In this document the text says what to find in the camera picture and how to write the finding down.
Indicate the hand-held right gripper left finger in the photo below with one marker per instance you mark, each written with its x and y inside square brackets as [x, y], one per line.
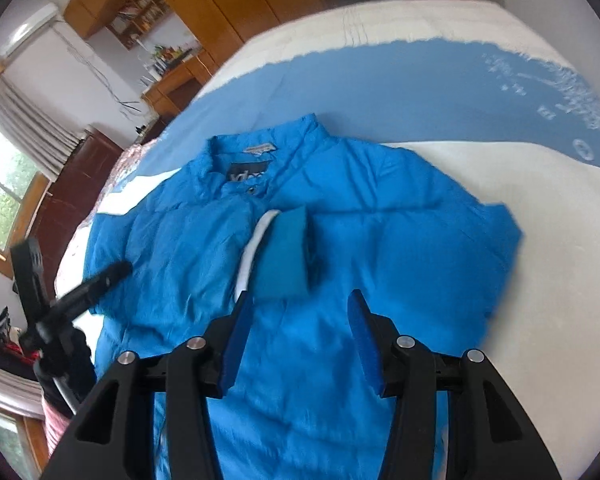
[240, 342]

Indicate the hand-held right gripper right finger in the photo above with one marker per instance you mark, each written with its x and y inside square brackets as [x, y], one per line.
[365, 345]

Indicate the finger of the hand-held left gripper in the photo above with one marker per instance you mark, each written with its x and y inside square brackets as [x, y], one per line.
[107, 277]

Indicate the blue puffer jacket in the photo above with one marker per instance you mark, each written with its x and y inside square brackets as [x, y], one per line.
[405, 210]

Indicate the dark wooden cabinet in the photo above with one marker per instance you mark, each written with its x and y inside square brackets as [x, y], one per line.
[75, 190]

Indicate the pink floral bedsheet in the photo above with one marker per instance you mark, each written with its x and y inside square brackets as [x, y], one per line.
[125, 165]

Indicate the wood-framed window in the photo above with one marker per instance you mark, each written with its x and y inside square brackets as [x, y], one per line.
[5, 180]

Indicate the grey curtain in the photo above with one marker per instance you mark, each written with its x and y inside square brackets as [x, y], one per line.
[30, 120]

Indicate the wooden desk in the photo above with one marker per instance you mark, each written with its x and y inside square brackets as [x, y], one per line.
[175, 82]

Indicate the white and blue bed blanket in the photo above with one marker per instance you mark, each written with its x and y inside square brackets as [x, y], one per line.
[555, 260]

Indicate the white air conditioner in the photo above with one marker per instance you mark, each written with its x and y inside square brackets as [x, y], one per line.
[27, 27]

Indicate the wooden bookshelf with books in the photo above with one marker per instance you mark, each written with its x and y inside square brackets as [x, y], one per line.
[140, 12]

